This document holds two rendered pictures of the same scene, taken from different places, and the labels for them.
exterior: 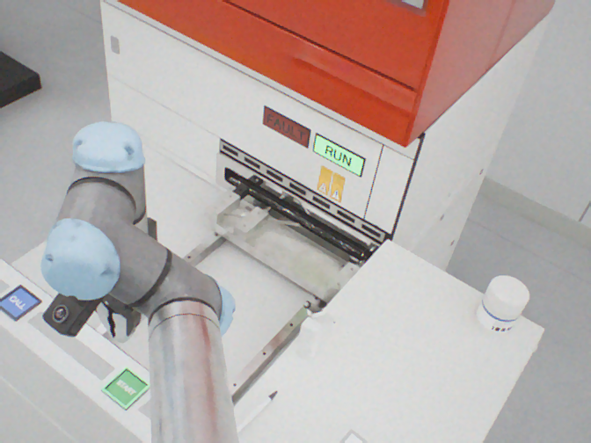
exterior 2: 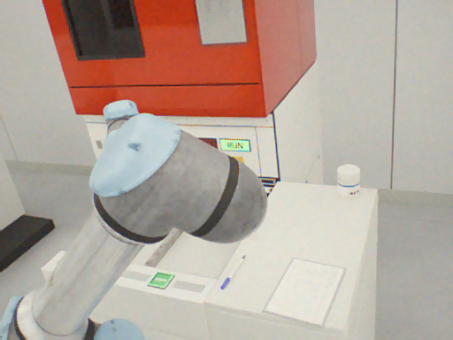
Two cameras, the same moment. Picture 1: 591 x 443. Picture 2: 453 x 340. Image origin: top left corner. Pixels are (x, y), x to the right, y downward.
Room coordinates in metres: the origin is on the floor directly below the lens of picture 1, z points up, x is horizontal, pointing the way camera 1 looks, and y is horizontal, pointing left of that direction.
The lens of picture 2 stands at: (-0.41, 0.04, 1.74)
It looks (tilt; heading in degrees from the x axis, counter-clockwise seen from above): 27 degrees down; 358
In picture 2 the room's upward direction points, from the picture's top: 9 degrees counter-clockwise
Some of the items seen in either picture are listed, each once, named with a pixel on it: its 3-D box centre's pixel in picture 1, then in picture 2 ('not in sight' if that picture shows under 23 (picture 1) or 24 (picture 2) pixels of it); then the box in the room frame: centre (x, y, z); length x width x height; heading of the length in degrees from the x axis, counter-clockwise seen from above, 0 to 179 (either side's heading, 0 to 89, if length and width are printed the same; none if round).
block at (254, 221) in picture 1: (251, 223); not in sight; (1.02, 0.09, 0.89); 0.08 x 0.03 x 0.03; 151
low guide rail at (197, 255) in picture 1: (175, 273); (167, 243); (0.90, 0.23, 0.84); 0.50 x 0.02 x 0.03; 151
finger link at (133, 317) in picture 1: (125, 310); not in sight; (0.53, 0.21, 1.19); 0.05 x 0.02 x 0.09; 61
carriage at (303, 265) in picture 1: (278, 250); not in sight; (0.99, 0.03, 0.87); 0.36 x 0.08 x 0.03; 61
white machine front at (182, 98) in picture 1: (238, 128); (178, 159); (1.18, 0.16, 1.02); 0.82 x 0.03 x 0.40; 61
